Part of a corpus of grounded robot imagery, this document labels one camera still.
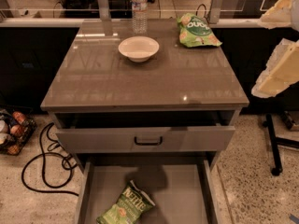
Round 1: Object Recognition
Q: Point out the metal post left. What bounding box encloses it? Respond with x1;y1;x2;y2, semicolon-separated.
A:
97;0;110;20

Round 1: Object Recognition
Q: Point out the black cable on floor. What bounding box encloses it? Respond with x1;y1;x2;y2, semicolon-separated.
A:
21;122;79;197

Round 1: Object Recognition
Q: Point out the green Kettle chip bag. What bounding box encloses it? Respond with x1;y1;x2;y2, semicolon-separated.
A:
96;180;155;224

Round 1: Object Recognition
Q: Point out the white ceramic bowl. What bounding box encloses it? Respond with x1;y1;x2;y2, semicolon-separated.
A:
118;36;160;63

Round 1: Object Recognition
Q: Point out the black drawer handle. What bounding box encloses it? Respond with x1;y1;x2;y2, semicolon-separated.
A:
134;136;164;147

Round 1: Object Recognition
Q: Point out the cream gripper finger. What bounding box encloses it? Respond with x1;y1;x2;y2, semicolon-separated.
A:
251;38;299;98
257;0;299;29

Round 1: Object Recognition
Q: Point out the metal post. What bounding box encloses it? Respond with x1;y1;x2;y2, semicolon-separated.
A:
97;0;110;20
208;0;223;24

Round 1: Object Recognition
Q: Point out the metal post right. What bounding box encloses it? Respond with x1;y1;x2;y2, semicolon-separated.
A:
208;0;223;24

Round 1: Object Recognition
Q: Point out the grey top drawer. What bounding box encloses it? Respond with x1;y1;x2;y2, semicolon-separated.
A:
57;125;235;153

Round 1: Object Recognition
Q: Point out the clear plastic water bottle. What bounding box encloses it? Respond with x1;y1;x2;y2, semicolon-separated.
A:
132;0;148;35

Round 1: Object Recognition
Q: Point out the orange snack packet in basket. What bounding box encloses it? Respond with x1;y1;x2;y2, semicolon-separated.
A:
12;111;28;126

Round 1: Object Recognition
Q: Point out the black wire basket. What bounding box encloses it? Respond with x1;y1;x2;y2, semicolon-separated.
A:
0;108;36;156

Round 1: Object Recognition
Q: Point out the black metal stand leg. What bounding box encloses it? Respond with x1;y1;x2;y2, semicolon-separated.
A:
263;114;299;176

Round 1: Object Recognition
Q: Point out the grey cabinet with counter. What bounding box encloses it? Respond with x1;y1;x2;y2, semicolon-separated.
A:
41;19;249;167

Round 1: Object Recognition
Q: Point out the grey open middle drawer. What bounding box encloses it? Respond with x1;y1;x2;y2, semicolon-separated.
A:
74;157;222;224

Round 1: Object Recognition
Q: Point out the green snack bag on counter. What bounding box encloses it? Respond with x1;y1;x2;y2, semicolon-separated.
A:
177;13;221;48

